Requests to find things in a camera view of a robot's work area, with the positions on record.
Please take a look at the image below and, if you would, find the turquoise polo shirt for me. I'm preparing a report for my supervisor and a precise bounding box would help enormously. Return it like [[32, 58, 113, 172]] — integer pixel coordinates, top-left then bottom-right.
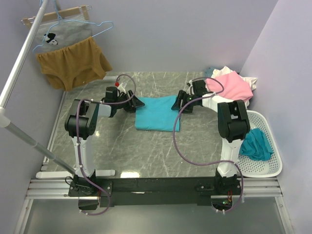
[[135, 96, 178, 132]]

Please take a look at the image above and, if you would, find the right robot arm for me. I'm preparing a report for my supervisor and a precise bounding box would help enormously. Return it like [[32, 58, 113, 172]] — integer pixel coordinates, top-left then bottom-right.
[[171, 77, 251, 190]]

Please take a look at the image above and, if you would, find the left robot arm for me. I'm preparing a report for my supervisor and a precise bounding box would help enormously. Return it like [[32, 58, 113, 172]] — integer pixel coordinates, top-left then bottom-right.
[[64, 86, 145, 178]]

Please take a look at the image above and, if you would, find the grey-blue folded shirt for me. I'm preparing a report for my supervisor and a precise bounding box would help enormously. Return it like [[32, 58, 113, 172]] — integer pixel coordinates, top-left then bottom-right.
[[203, 67, 215, 78]]

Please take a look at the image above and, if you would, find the pink folded shirt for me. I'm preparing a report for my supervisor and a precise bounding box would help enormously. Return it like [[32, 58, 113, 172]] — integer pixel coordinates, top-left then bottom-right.
[[206, 72, 253, 101]]

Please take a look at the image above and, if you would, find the brown mustard shirt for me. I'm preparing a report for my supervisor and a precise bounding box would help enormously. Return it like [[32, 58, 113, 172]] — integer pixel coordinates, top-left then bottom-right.
[[36, 37, 113, 92]]

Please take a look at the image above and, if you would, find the teal shirt in basket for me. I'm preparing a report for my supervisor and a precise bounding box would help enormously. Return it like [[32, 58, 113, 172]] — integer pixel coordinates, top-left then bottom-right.
[[239, 128, 273, 161]]

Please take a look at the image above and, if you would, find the grey panda shirt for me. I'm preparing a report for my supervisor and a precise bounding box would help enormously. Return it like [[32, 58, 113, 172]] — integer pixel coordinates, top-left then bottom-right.
[[33, 21, 93, 53]]

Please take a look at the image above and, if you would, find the white laundry basket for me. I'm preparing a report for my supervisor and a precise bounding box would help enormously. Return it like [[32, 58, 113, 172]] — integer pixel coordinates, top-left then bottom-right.
[[238, 110, 282, 178]]

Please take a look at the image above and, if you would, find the black base beam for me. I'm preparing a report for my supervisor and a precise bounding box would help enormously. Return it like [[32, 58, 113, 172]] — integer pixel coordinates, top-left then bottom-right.
[[68, 176, 241, 210]]

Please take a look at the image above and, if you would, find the white clothes rack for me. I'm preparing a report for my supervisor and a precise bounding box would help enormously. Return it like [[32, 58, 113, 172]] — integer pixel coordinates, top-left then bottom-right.
[[0, 0, 75, 175]]

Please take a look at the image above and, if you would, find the wooden clip hanger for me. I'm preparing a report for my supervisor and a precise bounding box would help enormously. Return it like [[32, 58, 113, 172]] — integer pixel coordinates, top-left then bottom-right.
[[21, 5, 92, 29]]

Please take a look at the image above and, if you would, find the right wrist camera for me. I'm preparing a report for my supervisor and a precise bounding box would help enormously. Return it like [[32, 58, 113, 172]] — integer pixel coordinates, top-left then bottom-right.
[[186, 83, 194, 95]]

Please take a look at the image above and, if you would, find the light blue wire hanger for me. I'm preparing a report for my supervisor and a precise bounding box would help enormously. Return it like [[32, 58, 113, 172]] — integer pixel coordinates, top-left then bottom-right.
[[32, 1, 114, 54]]

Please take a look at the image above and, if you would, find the aluminium rail frame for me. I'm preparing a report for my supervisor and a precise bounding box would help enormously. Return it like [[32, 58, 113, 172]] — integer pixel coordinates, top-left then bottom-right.
[[25, 177, 283, 199]]

